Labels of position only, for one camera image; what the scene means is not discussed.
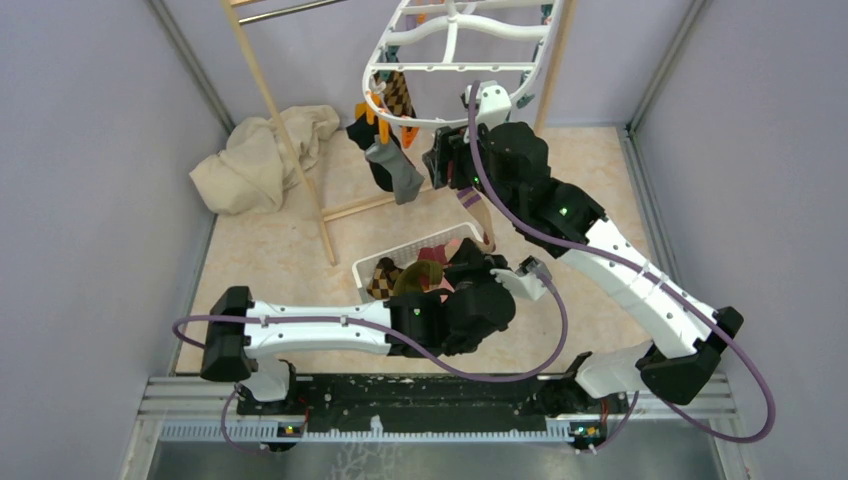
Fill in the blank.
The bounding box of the white plastic basket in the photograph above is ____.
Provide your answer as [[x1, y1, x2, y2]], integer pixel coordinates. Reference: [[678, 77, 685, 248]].
[[351, 222, 483, 302]]

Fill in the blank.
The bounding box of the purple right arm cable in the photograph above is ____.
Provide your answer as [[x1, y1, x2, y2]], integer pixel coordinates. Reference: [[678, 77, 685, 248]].
[[466, 80, 776, 455]]

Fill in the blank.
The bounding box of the beige crumpled cloth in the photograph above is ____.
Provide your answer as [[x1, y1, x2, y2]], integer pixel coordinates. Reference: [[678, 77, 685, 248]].
[[189, 105, 340, 215]]

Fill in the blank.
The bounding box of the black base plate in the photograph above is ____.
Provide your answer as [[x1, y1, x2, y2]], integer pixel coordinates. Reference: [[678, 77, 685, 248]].
[[236, 374, 629, 433]]

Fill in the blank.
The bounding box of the thin brown argyle sock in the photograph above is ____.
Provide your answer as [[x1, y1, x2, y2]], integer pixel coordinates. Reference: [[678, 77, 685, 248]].
[[383, 71, 416, 118]]

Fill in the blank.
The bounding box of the black sock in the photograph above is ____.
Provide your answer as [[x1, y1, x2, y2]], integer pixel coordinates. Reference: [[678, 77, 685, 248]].
[[345, 116, 394, 193]]

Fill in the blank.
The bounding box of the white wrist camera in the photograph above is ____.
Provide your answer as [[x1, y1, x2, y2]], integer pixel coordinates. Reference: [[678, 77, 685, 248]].
[[490, 256, 552, 301], [462, 80, 513, 130]]

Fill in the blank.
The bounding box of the striped beige maroon sock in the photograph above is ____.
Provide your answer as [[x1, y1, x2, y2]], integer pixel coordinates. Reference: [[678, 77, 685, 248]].
[[456, 188, 496, 253]]

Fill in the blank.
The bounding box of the wooden drying rack frame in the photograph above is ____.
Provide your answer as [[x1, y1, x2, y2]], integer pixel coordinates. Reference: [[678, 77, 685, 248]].
[[220, 1, 578, 266]]

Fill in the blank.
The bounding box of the white oval clip hanger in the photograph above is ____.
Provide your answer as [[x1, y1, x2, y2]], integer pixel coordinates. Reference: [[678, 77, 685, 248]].
[[362, 1, 573, 130]]

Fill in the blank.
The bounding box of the aluminium front rail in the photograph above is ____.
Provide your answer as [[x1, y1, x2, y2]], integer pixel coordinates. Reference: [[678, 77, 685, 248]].
[[137, 374, 738, 444]]

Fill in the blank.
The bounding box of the olive green orange sock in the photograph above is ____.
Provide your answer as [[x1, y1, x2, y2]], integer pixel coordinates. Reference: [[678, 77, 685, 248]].
[[392, 260, 444, 296]]

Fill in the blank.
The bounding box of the grey sock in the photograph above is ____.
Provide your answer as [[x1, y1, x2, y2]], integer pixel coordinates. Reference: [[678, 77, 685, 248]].
[[365, 142, 424, 205]]

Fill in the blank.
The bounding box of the orange clothes clip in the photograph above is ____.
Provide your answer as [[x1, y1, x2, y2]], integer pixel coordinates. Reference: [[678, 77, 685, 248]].
[[354, 100, 391, 145]]

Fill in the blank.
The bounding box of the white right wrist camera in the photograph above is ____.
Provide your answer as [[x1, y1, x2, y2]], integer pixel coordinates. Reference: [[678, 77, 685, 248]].
[[462, 80, 513, 130]]

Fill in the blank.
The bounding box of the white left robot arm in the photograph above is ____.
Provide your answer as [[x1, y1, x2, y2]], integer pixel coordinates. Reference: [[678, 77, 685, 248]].
[[200, 239, 516, 414]]

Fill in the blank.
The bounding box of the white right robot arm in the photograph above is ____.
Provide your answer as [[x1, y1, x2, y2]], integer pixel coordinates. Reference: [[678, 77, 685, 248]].
[[422, 122, 744, 412]]

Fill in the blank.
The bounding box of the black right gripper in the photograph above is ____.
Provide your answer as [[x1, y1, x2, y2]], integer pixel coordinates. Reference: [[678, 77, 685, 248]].
[[422, 114, 519, 220]]

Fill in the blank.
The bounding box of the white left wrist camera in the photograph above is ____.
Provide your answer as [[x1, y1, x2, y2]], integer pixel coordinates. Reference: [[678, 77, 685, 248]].
[[490, 256, 552, 301]]

